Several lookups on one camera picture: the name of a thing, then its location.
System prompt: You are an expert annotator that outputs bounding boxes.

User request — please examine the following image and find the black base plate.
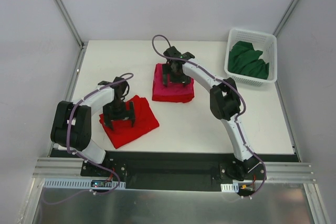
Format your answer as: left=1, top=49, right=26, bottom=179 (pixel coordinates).
left=80, top=151, right=266, bottom=191

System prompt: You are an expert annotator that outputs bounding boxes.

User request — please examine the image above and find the green t shirt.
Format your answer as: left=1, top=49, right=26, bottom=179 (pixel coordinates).
left=228, top=41, right=269, bottom=80

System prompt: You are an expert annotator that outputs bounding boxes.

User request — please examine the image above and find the right white cable duct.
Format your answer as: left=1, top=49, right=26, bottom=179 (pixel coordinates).
left=220, top=183, right=239, bottom=193

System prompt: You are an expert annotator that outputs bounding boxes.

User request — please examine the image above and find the left white cable duct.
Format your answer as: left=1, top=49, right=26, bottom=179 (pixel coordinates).
left=44, top=178, right=125, bottom=190

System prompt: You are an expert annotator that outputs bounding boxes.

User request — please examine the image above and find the white plastic basket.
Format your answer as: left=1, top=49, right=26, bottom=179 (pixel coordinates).
left=224, top=28, right=277, bottom=86

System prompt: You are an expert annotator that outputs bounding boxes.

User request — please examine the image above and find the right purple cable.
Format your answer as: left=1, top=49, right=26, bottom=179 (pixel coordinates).
left=152, top=34, right=268, bottom=201

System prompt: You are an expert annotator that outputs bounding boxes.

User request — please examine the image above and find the red t shirt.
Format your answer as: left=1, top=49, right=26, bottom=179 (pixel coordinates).
left=151, top=62, right=195, bottom=104
left=99, top=95, right=160, bottom=149

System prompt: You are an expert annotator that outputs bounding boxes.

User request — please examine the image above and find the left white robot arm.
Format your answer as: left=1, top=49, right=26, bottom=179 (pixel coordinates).
left=50, top=73, right=135, bottom=176

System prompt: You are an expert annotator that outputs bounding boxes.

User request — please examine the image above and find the white cable duct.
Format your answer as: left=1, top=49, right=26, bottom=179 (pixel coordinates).
left=220, top=183, right=239, bottom=193
left=44, top=178, right=125, bottom=190

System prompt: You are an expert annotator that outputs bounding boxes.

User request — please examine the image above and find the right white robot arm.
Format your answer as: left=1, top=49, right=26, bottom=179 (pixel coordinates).
left=162, top=46, right=261, bottom=181

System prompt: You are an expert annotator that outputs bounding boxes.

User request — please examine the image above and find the aluminium rail frame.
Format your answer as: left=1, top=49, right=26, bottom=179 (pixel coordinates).
left=32, top=40, right=331, bottom=224

